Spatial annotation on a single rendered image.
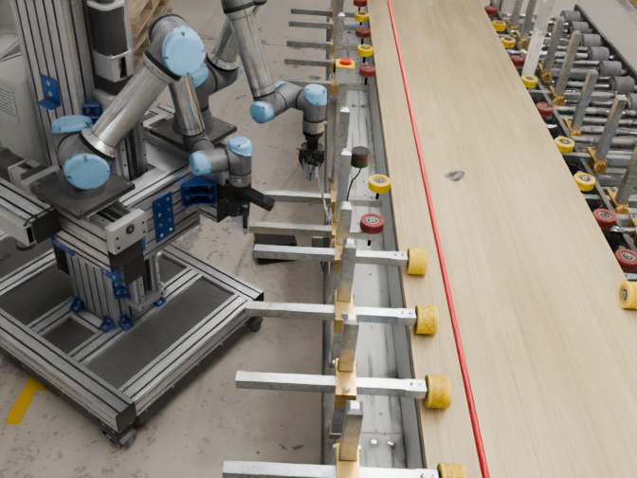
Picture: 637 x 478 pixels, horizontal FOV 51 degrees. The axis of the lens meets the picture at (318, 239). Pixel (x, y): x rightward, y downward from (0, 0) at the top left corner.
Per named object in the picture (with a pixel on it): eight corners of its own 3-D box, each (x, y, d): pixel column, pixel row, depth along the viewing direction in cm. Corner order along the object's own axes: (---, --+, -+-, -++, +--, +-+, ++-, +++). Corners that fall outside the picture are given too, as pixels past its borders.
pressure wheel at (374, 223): (357, 251, 230) (361, 225, 223) (356, 237, 236) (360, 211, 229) (380, 252, 230) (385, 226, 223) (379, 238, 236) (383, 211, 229)
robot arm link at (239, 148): (221, 137, 209) (246, 132, 213) (222, 167, 216) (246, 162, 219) (229, 149, 204) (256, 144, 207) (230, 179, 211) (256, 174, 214)
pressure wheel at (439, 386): (429, 379, 161) (424, 370, 169) (427, 412, 162) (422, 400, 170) (454, 381, 161) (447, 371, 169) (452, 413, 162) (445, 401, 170)
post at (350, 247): (330, 369, 202) (343, 245, 172) (330, 360, 204) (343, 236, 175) (341, 370, 202) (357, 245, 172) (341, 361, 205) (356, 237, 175)
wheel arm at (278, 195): (265, 203, 251) (265, 193, 248) (266, 197, 254) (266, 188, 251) (381, 210, 252) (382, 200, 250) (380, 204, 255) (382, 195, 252)
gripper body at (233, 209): (227, 205, 228) (226, 174, 221) (252, 206, 228) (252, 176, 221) (224, 217, 222) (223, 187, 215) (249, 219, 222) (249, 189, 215)
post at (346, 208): (329, 323, 225) (340, 206, 195) (329, 316, 228) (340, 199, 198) (339, 323, 225) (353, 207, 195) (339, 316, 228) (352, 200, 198)
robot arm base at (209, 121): (163, 128, 239) (160, 102, 233) (192, 113, 250) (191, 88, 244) (194, 142, 233) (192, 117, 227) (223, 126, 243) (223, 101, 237)
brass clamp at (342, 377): (332, 407, 162) (333, 394, 159) (332, 364, 173) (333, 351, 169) (356, 409, 162) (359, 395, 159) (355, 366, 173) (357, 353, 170)
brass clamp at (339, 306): (331, 332, 182) (333, 319, 179) (331, 298, 192) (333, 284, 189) (354, 334, 182) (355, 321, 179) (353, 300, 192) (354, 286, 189)
